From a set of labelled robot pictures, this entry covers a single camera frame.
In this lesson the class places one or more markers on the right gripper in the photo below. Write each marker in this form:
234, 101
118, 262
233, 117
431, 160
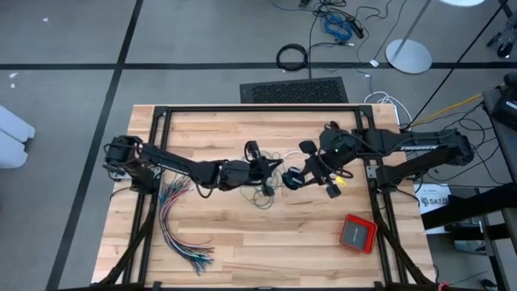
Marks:
333, 190

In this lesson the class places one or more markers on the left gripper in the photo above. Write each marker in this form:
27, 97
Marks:
268, 191

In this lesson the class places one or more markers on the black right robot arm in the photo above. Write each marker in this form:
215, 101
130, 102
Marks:
418, 146

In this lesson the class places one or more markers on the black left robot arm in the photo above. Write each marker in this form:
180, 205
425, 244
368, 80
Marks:
173, 161

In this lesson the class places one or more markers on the red tray with grey insert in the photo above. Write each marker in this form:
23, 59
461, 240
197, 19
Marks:
357, 234

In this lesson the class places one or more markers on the white printed paper sign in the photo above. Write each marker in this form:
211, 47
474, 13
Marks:
434, 202

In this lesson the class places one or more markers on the black power adapter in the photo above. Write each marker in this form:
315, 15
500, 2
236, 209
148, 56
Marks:
357, 29

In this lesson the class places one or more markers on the grey round stand base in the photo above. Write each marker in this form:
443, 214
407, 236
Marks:
408, 58

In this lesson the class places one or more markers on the dark metal table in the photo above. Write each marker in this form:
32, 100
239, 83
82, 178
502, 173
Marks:
464, 212

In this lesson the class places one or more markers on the grey stand pole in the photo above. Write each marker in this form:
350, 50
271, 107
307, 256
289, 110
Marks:
418, 24

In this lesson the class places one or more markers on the thin black pole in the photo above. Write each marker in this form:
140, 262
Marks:
456, 61

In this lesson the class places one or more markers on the black electronic device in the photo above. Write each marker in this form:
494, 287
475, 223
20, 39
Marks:
505, 109

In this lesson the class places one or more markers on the white round lamp head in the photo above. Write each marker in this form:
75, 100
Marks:
462, 2

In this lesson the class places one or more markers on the black wheeled chair base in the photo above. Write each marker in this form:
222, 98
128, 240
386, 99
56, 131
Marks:
505, 48

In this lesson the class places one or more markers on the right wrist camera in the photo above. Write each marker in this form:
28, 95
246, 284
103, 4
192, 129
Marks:
331, 163

